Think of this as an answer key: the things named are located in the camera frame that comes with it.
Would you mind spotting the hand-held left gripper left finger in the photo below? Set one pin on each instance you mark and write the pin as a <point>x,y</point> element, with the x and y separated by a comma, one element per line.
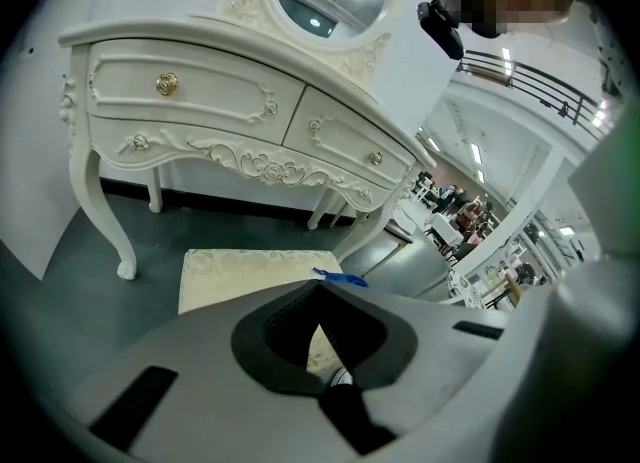
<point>200,366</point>

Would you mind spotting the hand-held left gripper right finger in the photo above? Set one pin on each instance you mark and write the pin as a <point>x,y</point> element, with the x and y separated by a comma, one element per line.
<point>440,346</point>

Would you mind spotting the cream upholstered stool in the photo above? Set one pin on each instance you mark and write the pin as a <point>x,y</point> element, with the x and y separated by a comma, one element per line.
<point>230,276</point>

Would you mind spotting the blue cloth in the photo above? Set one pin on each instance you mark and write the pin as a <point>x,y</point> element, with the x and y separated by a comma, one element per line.
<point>345,278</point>

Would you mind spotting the white carved dressing table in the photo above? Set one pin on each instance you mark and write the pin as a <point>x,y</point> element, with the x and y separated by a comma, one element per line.
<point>200,81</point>

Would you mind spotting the floral cushion wooden stool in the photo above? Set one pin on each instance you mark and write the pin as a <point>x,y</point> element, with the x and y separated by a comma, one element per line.
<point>472,291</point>

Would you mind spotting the person's left white shoe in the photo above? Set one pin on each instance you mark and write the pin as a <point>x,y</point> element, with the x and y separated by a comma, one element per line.
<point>341,376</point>

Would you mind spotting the black railing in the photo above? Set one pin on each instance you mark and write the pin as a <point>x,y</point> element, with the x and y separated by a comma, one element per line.
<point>540,83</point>

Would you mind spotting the person's polka dot shirt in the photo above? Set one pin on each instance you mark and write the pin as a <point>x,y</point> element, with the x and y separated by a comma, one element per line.
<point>565,36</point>

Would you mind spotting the black head camera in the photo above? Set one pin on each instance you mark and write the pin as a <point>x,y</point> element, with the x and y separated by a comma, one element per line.
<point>442,28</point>

